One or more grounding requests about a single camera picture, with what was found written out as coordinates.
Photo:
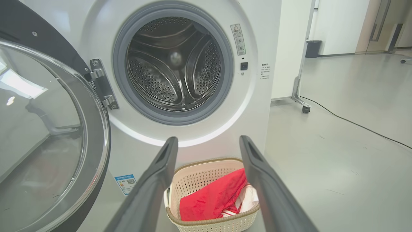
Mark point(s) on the blue energy label sticker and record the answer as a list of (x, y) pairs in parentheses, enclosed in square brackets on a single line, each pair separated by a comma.
[(126, 184)]

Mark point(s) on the black door latch socket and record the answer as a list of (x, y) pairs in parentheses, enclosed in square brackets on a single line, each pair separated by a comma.
[(244, 66)]

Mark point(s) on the black partition caster wheel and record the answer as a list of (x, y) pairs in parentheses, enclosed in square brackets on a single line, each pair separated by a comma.
[(306, 109)]

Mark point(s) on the cream perforated laundry basket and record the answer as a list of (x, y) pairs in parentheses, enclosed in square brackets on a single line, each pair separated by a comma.
[(199, 180)]

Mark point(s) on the grey warning label sticker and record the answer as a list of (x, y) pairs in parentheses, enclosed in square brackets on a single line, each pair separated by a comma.
[(238, 39)]

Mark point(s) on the red and white clothing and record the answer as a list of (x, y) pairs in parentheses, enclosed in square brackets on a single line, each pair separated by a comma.
[(209, 199)]

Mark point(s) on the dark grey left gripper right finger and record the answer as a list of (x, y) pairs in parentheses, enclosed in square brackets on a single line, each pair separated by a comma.
[(270, 199)]

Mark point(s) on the metal washing machine door hinge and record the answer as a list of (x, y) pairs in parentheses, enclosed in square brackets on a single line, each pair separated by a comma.
[(101, 83)]

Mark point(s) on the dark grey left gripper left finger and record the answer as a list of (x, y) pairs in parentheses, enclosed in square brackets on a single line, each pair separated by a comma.
[(151, 193)]

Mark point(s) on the grey rubber door gasket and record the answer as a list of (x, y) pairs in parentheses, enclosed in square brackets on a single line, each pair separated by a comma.
[(120, 80)]

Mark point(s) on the white partition with metal legs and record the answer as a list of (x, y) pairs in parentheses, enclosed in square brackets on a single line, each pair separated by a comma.
[(289, 48)]

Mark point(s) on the small printed text sticker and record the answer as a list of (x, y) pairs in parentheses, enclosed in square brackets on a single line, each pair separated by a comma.
[(265, 71)]

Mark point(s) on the white front-load washing machine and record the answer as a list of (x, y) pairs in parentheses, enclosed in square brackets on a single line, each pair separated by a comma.
[(257, 106)]

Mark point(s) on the round glass washer door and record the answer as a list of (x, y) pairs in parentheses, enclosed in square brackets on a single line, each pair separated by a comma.
[(93, 135)]

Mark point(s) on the stainless steel washing machine drum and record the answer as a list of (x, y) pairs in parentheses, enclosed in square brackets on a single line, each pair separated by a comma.
[(151, 80)]

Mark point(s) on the black trash bin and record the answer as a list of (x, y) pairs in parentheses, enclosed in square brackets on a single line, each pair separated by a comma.
[(313, 49)]

